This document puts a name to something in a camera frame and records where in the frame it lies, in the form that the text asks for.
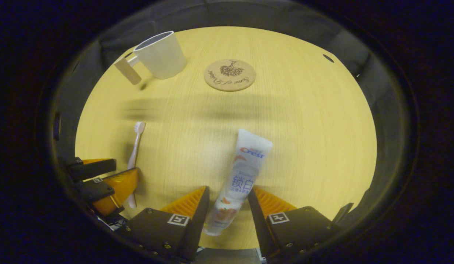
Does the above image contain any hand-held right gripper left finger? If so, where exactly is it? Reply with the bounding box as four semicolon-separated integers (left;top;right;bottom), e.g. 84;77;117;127
117;186;210;263

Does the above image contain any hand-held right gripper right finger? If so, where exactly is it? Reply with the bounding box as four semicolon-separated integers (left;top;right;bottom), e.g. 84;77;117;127
247;185;341;261

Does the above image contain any white toothbrush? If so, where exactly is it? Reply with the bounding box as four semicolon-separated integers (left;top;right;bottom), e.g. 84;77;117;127
127;121;146;209

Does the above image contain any white toothpaste tube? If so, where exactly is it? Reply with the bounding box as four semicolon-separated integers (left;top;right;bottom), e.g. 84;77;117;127
203;129;273;236

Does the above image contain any white cup with handle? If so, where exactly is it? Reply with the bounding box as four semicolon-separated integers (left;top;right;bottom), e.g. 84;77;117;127
114;31;187;85

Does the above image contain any round cork coaster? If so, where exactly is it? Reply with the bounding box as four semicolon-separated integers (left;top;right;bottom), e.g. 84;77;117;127
204;59;256;92

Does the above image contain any light wooden desktop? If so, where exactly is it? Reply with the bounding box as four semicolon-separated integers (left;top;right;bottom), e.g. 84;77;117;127
75;26;378;250

